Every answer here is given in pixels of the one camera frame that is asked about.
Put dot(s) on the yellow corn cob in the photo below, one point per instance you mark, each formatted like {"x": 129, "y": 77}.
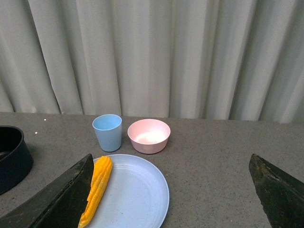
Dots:
{"x": 101, "y": 175}

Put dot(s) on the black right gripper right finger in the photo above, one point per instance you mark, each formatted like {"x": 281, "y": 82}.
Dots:
{"x": 281, "y": 195}

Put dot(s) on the pink bowl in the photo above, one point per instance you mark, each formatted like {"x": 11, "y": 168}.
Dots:
{"x": 149, "y": 136}

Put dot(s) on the light blue cup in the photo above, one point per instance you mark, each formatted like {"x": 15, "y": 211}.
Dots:
{"x": 108, "y": 130}

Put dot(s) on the light blue plate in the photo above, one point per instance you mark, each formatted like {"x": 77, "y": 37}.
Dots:
{"x": 137, "y": 195}

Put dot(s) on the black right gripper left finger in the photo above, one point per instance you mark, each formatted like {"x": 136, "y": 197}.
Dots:
{"x": 60, "y": 204}

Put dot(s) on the white curtain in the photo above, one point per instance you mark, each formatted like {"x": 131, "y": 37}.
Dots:
{"x": 209, "y": 59}

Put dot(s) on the dark blue pot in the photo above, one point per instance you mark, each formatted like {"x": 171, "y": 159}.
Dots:
{"x": 15, "y": 158}

